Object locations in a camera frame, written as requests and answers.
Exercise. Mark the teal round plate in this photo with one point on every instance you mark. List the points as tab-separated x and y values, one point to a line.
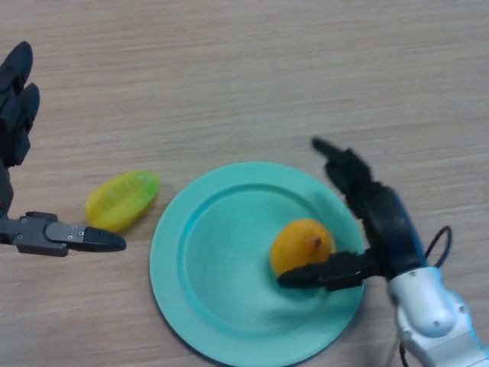
225	275

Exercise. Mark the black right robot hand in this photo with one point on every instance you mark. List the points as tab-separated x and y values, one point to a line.
393	233

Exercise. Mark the yellow pear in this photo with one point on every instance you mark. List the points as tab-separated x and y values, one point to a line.
298	244

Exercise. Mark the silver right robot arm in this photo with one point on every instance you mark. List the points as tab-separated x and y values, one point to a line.
424	302

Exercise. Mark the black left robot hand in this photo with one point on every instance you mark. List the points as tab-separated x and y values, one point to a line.
36	233

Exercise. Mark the yellow green starfruit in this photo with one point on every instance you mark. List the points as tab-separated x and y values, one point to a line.
118	200

